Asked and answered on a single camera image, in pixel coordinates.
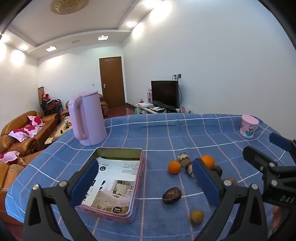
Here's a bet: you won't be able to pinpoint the long brown leather sofa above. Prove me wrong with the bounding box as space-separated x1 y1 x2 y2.
0 111 58 158

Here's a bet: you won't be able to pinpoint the pink cartoon mug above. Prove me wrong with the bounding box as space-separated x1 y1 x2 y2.
240 114 259 139

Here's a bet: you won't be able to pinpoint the brown water chestnut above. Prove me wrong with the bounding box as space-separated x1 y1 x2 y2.
211 165 223 178
162 187 182 205

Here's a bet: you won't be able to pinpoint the small yellow citrus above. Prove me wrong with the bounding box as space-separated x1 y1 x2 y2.
190 210 204 224

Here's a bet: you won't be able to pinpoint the black power cable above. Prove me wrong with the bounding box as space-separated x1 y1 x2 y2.
177 80 183 109

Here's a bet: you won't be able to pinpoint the blue checked tablecloth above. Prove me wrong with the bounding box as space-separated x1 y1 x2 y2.
5 113 296 241

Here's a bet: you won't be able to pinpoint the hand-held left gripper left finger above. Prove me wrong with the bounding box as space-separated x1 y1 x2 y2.
23 159 100 241

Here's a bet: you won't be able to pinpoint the round golden ceiling lamp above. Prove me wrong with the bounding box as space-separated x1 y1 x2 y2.
50 0 90 15

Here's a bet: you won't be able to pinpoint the black television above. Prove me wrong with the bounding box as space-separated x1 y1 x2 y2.
151 80 179 109

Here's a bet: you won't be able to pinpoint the pink tin box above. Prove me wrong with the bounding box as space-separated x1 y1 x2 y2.
74 147 146 225

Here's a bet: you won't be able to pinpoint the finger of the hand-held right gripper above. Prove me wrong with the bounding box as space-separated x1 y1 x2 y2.
243 146 296 186
269 133 296 160

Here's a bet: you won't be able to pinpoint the orange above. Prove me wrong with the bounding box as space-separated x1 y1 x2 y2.
168 161 182 175
201 155 215 169

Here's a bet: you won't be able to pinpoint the brown wooden door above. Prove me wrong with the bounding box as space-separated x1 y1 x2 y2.
99 56 126 109

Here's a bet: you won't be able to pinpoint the stack of dark chairs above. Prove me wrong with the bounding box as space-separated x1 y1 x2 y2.
40 98 64 116

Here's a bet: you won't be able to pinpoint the low television stand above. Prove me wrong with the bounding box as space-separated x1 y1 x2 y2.
135 102 178 114

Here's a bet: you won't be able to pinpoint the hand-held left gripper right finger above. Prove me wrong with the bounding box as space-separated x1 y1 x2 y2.
192 158 269 241

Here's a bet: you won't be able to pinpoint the printed paper leaflet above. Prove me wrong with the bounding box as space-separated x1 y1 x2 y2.
81 157 140 215

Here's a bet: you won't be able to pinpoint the white cushion red flowers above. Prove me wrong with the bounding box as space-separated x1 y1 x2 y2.
22 125 38 135
0 151 21 163
9 130 30 142
27 115 44 127

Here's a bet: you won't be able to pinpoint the pink electric kettle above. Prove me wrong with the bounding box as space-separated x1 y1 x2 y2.
68 91 108 146

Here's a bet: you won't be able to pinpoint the wooden coffee table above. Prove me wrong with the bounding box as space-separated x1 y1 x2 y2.
45 116 72 144

